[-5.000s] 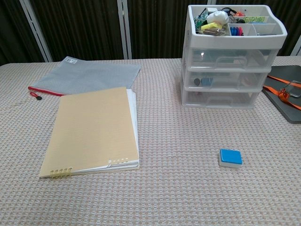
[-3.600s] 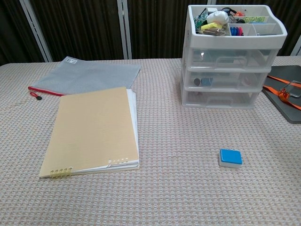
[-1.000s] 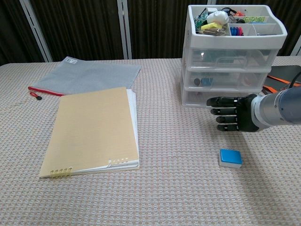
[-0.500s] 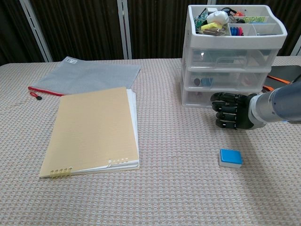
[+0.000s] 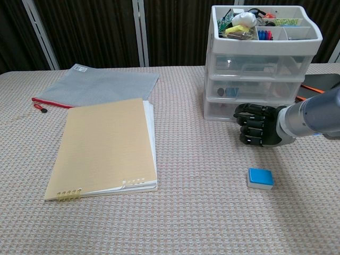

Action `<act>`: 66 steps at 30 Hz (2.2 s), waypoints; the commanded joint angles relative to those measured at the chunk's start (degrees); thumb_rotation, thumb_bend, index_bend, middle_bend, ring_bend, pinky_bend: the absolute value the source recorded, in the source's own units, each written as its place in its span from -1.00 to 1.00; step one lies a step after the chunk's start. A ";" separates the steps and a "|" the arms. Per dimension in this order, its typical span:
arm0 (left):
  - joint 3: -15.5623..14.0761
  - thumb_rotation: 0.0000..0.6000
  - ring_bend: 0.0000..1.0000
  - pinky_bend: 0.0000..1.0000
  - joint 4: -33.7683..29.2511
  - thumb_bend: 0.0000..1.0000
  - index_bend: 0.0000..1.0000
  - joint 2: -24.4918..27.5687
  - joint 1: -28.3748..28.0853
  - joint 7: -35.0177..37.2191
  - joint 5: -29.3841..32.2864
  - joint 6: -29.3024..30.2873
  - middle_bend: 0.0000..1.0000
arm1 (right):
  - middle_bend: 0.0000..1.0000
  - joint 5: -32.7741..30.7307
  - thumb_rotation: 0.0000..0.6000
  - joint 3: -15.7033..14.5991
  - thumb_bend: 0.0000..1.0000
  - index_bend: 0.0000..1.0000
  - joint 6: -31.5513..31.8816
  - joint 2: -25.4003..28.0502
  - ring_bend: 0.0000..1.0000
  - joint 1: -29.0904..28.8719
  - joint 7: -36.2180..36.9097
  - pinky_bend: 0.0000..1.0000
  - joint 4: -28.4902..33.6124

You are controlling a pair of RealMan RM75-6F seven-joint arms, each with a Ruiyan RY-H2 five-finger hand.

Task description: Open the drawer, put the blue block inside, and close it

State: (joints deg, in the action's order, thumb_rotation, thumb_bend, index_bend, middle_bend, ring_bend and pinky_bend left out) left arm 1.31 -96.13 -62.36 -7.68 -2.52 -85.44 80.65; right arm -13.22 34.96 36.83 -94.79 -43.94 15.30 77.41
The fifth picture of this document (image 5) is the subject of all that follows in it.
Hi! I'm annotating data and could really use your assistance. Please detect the beige woven tablecloth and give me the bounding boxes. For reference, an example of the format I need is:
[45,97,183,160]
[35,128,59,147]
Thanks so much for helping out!
[0,63,340,255]

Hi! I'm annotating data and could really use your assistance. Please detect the tan ring-bound notebook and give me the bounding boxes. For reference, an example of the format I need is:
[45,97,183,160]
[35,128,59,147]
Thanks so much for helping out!
[44,97,159,202]

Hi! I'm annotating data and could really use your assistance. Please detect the dark grey laptop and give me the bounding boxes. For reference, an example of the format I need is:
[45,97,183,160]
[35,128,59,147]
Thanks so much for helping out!
[295,73,340,103]

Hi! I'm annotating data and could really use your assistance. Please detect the blue and pink clips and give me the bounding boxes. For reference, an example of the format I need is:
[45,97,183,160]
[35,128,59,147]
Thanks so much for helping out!
[257,29,274,40]

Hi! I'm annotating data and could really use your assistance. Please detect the grey mesh zip pouch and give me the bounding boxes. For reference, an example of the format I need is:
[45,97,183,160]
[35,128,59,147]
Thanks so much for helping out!
[31,63,159,114]

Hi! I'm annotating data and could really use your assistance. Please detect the clear drawer with few items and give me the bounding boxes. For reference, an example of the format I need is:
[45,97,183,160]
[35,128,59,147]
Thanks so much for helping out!
[206,97,294,122]

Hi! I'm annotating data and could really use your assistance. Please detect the green printed packet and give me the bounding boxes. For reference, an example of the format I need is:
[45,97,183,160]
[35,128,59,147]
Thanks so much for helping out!
[273,18,301,27]

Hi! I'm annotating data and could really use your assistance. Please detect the brown wrapped packet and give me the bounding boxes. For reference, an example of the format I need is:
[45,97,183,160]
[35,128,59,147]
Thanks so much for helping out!
[227,31,254,40]

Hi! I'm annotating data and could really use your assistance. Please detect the orange lanyard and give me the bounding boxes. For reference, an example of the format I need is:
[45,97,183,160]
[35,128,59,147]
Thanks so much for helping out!
[296,84,326,102]

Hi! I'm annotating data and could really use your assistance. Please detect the white partition post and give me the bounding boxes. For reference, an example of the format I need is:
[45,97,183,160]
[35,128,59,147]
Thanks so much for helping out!
[22,0,60,71]
[132,0,149,67]
[328,42,340,63]

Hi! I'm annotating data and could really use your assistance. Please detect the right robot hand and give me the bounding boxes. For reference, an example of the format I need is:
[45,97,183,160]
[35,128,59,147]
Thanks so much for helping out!
[233,103,286,148]

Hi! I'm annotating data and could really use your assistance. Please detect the white crumpled bag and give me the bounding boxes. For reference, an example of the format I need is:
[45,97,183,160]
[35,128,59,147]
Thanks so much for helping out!
[232,12,258,27]

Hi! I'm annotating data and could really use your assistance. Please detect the white plastic drawer organizer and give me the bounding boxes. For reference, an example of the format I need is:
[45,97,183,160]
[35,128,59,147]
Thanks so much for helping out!
[204,5,324,122]

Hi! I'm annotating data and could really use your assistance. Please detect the blue and white block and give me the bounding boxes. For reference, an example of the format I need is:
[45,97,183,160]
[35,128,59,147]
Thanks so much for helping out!
[247,167,274,190]

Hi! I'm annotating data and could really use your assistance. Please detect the clear drawer with blue item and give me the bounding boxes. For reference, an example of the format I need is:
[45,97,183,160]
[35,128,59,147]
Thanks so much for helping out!
[207,76,304,102]

